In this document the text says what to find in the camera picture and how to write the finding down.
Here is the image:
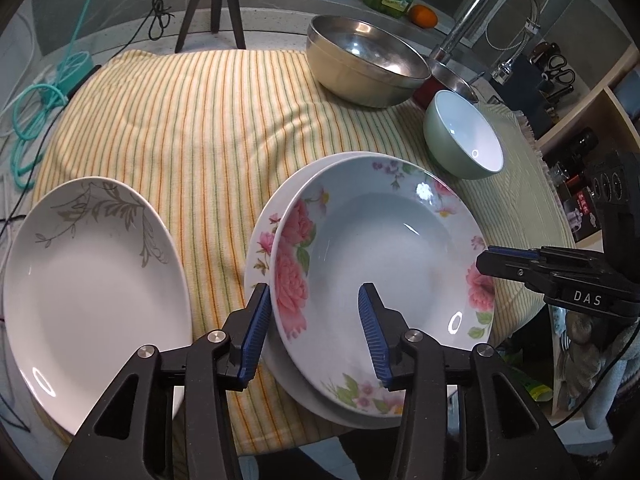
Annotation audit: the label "pale green bowl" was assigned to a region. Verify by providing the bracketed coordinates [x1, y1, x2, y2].
[423, 90, 504, 181]

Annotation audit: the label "large steel bowl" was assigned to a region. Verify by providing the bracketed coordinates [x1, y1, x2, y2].
[306, 14, 432, 108]

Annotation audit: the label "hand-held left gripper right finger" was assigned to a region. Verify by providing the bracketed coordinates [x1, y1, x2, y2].
[357, 282, 581, 480]

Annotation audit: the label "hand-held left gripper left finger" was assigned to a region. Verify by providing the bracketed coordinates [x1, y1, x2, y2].
[52, 282, 273, 480]

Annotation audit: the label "orange fruit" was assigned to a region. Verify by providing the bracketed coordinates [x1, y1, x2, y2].
[410, 5, 439, 28]

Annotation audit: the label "teal cable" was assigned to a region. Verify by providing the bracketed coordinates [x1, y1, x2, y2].
[10, 0, 101, 191]

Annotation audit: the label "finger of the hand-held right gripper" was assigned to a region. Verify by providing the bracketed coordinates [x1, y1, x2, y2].
[487, 245, 601, 268]
[475, 251, 556, 293]

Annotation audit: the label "wooden shelf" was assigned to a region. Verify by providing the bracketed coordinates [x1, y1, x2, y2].
[535, 45, 640, 241]

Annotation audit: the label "teal power strip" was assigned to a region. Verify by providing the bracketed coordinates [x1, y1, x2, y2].
[52, 52, 101, 96]

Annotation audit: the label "dark sauce bottle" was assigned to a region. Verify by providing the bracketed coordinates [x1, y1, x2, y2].
[570, 130, 599, 156]

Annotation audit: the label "chrome faucet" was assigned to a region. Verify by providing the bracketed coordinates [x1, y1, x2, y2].
[430, 0, 542, 86]

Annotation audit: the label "deep pink floral plate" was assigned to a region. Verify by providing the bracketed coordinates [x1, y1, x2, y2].
[270, 156, 496, 403]

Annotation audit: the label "black scissors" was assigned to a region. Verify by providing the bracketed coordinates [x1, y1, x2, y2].
[542, 52, 576, 86]

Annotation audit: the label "knotted black cable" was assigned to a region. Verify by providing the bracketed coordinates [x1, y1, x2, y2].
[148, 0, 196, 41]

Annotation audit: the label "white plate grey leaf print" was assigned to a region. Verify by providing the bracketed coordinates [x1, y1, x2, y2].
[2, 176, 193, 438]

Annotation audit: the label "red steel pot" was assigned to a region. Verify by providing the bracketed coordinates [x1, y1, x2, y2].
[412, 55, 481, 111]

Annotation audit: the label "yellow striped cloth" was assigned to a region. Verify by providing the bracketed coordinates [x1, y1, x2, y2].
[30, 49, 576, 456]

